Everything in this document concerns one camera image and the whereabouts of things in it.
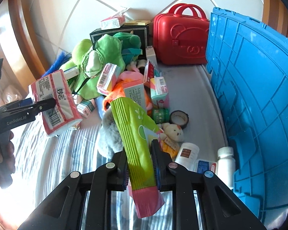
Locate green pink wipes pack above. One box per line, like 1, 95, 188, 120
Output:
111, 97, 164, 218

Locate person left hand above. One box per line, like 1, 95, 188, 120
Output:
0, 131, 15, 188

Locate small cream teddy bear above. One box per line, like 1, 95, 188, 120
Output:
159, 122, 184, 160

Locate white jar brown label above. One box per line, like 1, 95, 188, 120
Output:
175, 142, 200, 171

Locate grey fluffy plush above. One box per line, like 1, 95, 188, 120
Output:
98, 108, 124, 159

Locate green small jar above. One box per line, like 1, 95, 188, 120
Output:
152, 108, 170, 124

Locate black tape roll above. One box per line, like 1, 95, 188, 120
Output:
169, 110, 189, 129

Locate white pill bottle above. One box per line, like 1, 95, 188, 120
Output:
217, 146, 236, 190

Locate blue feather duster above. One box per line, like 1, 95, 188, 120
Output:
42, 52, 72, 77

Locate orange white medicine box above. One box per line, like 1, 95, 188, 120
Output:
143, 60, 161, 88

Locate pink white tissue pack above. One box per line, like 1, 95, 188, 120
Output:
97, 63, 121, 96

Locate green plush frog toy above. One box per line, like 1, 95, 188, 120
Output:
60, 32, 142, 99

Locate red mini suitcase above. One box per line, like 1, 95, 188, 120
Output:
153, 3, 210, 65

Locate blue plastic crate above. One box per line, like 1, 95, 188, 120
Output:
206, 7, 288, 229

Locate black gift box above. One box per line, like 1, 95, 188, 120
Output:
89, 25, 152, 50

